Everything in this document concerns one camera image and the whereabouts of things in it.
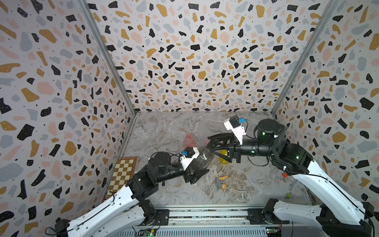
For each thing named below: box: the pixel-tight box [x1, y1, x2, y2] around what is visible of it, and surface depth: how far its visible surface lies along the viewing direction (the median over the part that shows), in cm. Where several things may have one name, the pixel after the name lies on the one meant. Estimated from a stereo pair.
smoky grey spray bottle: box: [189, 140, 216, 173], surface depth 54 cm
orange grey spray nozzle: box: [215, 174, 228, 191], surface depth 87 cm
